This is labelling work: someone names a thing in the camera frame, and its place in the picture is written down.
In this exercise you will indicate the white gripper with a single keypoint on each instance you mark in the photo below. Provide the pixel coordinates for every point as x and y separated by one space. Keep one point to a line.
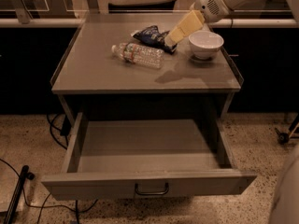
209 4

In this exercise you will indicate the clear plastic water bottle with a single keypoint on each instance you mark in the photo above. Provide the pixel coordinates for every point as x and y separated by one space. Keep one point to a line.
139 55

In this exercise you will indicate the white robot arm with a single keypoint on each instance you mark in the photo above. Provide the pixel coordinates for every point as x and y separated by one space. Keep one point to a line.
233 4

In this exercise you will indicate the open grey top drawer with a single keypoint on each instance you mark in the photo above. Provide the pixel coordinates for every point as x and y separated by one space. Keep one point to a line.
105 159

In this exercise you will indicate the white ceramic bowl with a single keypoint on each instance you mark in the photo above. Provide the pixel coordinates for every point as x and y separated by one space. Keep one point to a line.
205 44

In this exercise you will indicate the black chair back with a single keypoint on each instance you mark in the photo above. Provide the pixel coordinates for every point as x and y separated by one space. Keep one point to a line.
158 6

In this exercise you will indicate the blue crumpled chip bag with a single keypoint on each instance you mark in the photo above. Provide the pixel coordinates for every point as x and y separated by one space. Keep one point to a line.
152 37

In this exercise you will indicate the grey metal cabinet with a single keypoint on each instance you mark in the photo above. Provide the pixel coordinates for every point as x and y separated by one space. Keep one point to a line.
90 67

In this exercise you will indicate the black stand leg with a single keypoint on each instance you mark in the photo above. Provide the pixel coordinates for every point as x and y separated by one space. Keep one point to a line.
22 176

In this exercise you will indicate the white horizontal rail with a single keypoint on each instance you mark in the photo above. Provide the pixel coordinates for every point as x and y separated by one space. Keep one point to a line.
224 23

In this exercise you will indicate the metal drawer handle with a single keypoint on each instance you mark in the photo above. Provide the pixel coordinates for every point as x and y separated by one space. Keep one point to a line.
151 189

